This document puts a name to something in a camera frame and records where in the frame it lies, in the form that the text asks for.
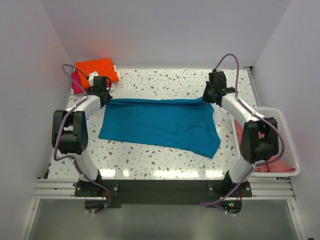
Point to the folded orange t-shirt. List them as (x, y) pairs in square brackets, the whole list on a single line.
[(103, 66)]

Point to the salmon pink t-shirt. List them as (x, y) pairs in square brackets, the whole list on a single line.
[(277, 167)]

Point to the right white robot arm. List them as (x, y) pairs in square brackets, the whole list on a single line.
[(259, 141)]

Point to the folded magenta t-shirt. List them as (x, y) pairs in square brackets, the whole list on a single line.
[(76, 83)]

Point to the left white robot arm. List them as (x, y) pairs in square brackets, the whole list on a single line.
[(70, 136)]

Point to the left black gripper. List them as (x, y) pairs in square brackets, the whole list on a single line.
[(108, 95)]

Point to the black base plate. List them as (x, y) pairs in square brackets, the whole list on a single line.
[(157, 192)]

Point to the white plastic basket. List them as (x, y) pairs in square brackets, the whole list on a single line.
[(289, 156)]

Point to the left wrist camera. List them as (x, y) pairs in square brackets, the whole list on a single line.
[(91, 77)]

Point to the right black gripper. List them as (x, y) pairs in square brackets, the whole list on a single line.
[(204, 97)]

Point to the aluminium frame rail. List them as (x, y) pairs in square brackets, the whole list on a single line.
[(254, 189)]

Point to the blue t-shirt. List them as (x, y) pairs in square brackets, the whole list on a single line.
[(186, 124)]

